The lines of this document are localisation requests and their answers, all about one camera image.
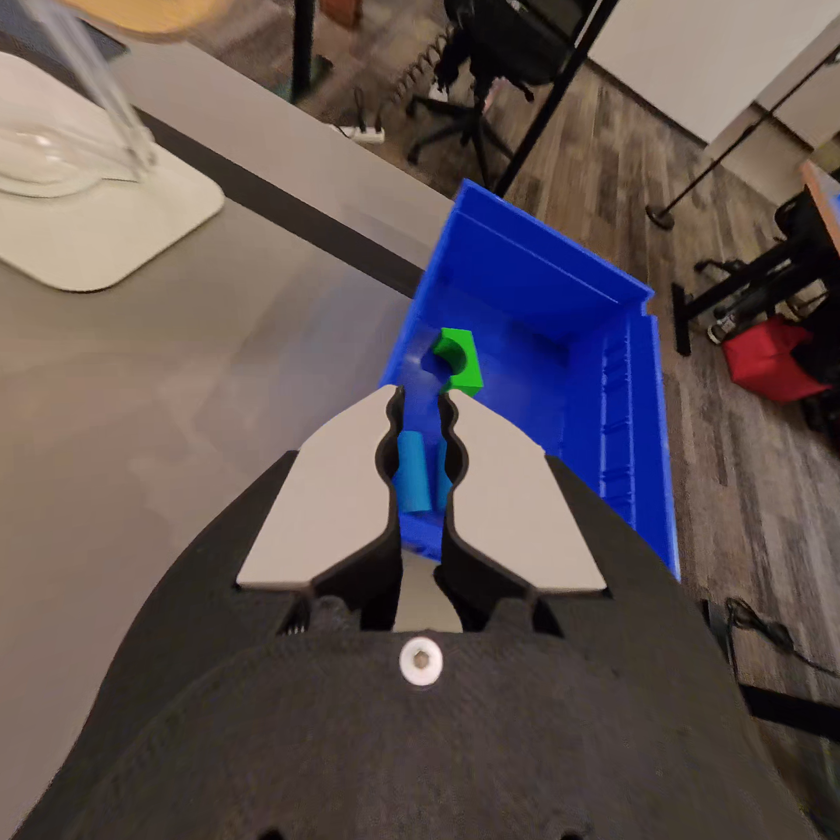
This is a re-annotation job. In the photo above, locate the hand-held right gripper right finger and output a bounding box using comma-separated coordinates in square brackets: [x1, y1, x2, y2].
[433, 394, 608, 634]

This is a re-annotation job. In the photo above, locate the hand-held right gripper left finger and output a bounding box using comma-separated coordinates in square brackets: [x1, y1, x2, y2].
[235, 384, 404, 634]

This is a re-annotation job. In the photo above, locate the blue wooden cylinder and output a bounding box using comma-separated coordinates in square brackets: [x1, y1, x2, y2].
[394, 431, 432, 513]
[433, 436, 454, 509]

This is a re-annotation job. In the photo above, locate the green wooden block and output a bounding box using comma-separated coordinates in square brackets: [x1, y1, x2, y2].
[433, 327, 485, 395]

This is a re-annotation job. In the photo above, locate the blue plastic bin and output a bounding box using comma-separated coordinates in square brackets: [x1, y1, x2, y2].
[379, 178, 681, 581]

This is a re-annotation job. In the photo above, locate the red bag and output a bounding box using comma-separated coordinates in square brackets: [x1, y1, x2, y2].
[722, 315, 831, 404]

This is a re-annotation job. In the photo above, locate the white document stand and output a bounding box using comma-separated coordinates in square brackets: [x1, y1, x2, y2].
[0, 0, 231, 293]

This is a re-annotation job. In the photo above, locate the black floor stand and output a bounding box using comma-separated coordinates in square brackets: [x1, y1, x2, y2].
[646, 46, 840, 231]

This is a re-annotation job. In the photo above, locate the black table leg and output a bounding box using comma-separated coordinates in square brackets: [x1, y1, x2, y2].
[292, 0, 316, 99]
[492, 0, 621, 198]

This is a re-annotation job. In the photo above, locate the black office chair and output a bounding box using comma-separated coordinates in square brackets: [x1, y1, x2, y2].
[407, 0, 595, 191]

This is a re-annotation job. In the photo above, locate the black table frame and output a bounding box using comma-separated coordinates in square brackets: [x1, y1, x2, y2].
[672, 190, 840, 355]

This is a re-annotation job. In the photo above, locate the black coiled cable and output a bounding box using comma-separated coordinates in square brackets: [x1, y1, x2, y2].
[387, 26, 454, 109]

